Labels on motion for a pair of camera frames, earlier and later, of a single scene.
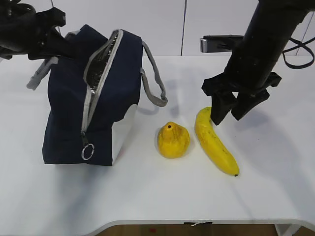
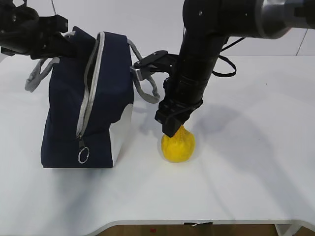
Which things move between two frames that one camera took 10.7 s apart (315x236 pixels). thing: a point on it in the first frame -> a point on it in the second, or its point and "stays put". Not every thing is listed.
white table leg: (286, 229) stays put
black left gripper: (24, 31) stays put
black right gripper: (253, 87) -> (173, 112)
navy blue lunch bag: (94, 92) stays put
